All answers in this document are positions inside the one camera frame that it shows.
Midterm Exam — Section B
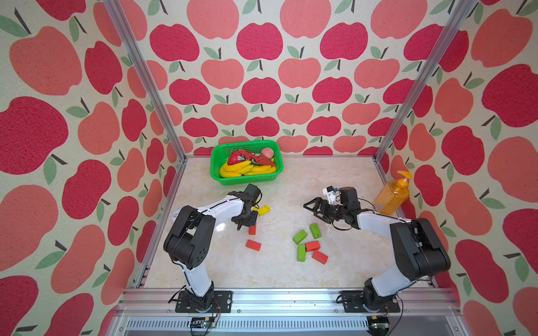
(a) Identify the aluminium post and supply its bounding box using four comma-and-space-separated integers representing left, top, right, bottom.
374, 0, 475, 165
104, 0, 187, 165

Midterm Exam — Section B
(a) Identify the green plastic basket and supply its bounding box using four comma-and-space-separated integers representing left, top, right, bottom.
210, 140, 284, 186

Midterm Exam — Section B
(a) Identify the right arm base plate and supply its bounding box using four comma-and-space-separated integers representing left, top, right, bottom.
336, 291, 401, 314

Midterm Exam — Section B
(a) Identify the yellow banana bunch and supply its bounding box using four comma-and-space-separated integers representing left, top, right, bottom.
219, 161, 277, 179

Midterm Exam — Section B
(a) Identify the pink peach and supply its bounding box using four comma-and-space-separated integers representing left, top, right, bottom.
261, 148, 274, 160

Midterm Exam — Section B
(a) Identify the left aluminium post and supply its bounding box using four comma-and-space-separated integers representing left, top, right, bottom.
104, 0, 187, 165

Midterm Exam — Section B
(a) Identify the right aluminium post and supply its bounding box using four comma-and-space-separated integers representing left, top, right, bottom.
374, 0, 475, 165

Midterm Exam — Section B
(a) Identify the aluminium front rail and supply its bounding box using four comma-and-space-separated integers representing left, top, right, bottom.
103, 288, 472, 335

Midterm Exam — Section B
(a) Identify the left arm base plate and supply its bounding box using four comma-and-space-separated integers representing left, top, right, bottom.
175, 291, 233, 314

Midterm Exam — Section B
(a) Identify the red snack bag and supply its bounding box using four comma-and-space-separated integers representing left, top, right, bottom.
227, 150, 275, 166

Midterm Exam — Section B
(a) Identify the green block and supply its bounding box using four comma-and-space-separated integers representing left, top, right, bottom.
309, 223, 322, 239
296, 244, 306, 263
292, 230, 308, 245

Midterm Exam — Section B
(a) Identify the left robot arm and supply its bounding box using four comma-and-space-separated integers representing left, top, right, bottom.
163, 184, 262, 310

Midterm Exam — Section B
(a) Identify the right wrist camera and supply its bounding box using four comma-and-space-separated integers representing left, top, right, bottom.
322, 186, 359, 204

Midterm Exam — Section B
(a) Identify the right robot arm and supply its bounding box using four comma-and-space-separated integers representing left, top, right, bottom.
303, 186, 451, 312

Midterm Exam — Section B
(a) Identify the orange soap dispenser bottle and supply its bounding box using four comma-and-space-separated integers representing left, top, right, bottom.
374, 171, 413, 216

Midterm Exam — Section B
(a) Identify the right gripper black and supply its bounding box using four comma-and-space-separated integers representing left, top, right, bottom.
305, 197, 346, 223

